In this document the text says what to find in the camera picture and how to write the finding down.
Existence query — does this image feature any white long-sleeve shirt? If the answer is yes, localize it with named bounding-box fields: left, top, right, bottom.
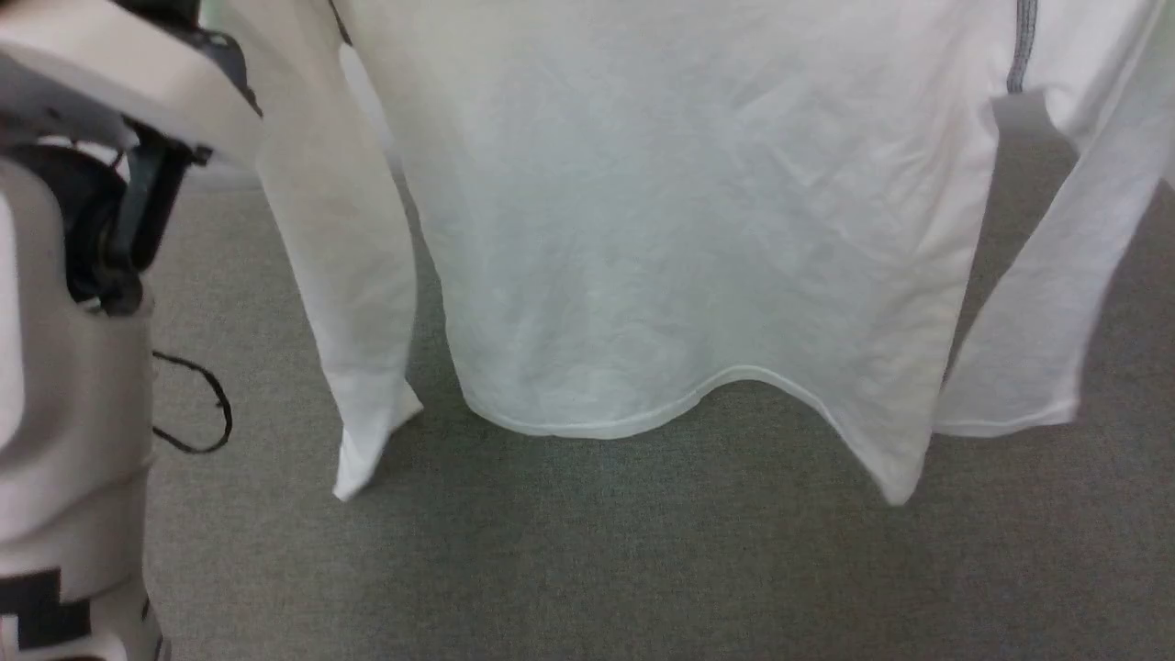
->
left=204, top=0, right=1175, bottom=507

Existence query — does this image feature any thin black cable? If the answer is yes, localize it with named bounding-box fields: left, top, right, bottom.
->
left=151, top=351, right=234, bottom=456

